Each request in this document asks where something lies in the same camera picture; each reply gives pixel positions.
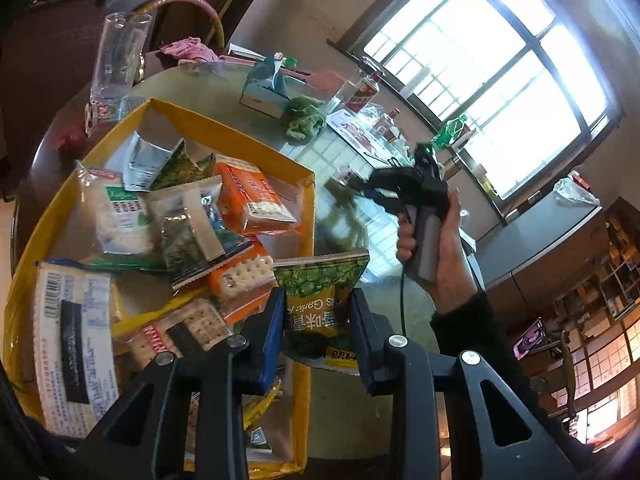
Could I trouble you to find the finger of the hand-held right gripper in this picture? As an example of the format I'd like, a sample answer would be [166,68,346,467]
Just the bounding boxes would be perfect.
[366,186,402,213]
[346,172,383,190]

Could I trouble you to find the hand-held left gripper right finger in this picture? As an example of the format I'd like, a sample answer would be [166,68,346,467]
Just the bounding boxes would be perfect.
[348,287,596,480]

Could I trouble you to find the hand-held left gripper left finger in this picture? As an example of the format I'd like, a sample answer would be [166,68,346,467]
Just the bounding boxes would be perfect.
[80,287,287,480]

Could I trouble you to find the large green pea snack packet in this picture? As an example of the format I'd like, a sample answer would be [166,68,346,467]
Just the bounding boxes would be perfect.
[272,249,371,373]

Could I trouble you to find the orange cracker packet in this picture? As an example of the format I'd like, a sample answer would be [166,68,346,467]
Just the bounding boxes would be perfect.
[214,155,301,236]
[207,245,276,323]

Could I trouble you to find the clear cracker packet red label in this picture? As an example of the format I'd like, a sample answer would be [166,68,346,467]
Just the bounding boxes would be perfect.
[112,299,236,368]

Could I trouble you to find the yellow cardboard box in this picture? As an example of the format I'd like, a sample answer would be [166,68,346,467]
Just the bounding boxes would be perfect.
[2,97,317,478]

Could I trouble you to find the clear cracker packet blue print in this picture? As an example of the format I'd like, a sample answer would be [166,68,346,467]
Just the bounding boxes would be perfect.
[32,260,121,438]

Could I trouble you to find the person's right forearm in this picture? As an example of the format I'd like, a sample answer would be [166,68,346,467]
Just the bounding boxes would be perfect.
[431,292,601,461]

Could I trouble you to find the person's right hand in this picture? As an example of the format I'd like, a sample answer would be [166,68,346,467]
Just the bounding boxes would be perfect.
[396,190,481,318]

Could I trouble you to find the printed flyer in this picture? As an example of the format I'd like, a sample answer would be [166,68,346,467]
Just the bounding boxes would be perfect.
[325,109,396,158]

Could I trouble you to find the clear bottle red cap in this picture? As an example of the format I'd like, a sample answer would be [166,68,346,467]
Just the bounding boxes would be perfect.
[370,106,406,146]

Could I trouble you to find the green plastic bag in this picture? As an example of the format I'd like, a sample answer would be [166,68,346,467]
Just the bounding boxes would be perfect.
[431,116,468,148]

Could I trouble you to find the green cloth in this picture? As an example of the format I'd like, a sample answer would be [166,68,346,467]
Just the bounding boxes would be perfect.
[284,95,328,143]

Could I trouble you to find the liquor bottle red white label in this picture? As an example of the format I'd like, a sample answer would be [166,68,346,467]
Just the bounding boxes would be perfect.
[327,57,385,116]

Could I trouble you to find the clear seaweed snack packet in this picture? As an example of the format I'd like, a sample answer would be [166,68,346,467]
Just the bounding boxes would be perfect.
[147,175,253,292]

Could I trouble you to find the grey cabinet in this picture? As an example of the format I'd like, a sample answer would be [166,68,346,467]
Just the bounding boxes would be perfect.
[470,192,616,286]

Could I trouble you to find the teal tissue box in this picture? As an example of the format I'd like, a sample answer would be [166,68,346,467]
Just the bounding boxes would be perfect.
[239,52,292,120]

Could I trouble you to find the large window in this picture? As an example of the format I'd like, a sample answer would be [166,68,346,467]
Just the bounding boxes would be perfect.
[327,0,626,201]

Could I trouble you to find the clear plastic bag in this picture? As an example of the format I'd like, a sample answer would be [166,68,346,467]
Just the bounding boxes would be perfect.
[552,177,601,206]

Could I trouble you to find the small monitor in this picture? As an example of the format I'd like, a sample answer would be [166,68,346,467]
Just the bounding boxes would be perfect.
[512,317,546,358]

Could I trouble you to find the clear cracker packet green label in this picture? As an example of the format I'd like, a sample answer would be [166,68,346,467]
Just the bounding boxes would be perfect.
[75,166,157,257]

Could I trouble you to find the silver foil packet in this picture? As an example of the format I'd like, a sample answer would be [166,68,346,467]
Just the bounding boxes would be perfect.
[122,132,177,192]

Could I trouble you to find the wooden shelf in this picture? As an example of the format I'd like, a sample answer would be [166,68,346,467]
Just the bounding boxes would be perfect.
[550,200,640,341]

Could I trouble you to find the pink cloth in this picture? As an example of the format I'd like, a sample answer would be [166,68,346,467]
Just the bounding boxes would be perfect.
[159,35,223,68]

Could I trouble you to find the tall clear glass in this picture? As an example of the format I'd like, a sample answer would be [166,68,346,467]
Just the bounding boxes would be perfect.
[86,11,153,123]

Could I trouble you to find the dark wooden cabinet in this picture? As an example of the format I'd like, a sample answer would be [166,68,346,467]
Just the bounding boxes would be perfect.
[0,0,236,126]

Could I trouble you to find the black cable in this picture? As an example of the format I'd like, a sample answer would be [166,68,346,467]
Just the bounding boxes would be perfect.
[397,270,408,337]

